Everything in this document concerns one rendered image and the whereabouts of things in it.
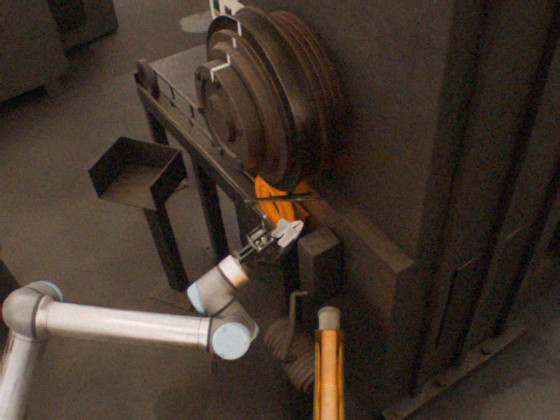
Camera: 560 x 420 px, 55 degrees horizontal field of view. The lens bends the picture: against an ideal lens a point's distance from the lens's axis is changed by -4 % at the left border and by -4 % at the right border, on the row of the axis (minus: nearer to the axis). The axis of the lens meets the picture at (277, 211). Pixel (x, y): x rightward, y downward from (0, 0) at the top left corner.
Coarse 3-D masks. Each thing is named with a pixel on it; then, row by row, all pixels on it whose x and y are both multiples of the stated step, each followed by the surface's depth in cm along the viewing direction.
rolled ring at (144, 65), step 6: (138, 60) 239; (144, 60) 238; (138, 66) 242; (144, 66) 235; (150, 66) 236; (138, 72) 247; (144, 72) 236; (150, 72) 235; (144, 78) 248; (150, 78) 235; (144, 84) 249; (150, 84) 236; (156, 84) 237; (150, 90) 248; (156, 90) 239; (156, 96) 242
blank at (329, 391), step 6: (324, 384) 125; (330, 384) 125; (324, 390) 121; (330, 390) 121; (336, 390) 121; (324, 396) 119; (330, 396) 119; (336, 396) 119; (324, 402) 118; (330, 402) 118; (336, 402) 118; (324, 408) 117; (330, 408) 117; (324, 414) 116; (330, 414) 116
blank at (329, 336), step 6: (330, 330) 135; (324, 336) 132; (330, 336) 132; (324, 342) 130; (330, 342) 130; (324, 348) 129; (330, 348) 129; (324, 354) 128; (330, 354) 128; (324, 360) 128; (330, 360) 127; (324, 366) 127; (330, 366) 127; (324, 372) 127; (330, 372) 127; (324, 378) 127; (330, 378) 127
